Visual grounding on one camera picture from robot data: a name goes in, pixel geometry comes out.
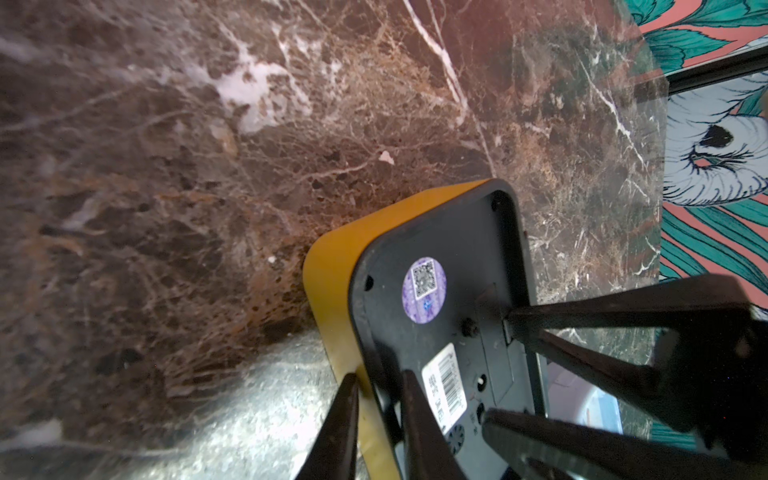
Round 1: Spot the yellow square alarm clock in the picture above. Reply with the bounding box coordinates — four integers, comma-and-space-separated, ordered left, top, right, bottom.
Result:
303, 179, 544, 479

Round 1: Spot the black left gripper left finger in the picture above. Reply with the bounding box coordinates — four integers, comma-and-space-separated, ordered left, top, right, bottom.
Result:
295, 373, 359, 480

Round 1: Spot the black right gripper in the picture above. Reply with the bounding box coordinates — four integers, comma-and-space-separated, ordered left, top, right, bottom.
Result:
482, 274, 767, 479

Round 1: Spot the light blue small alarm clock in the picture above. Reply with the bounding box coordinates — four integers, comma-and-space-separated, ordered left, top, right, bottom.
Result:
547, 362, 623, 434

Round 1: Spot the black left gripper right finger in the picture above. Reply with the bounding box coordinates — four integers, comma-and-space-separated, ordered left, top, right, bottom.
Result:
401, 370, 465, 480

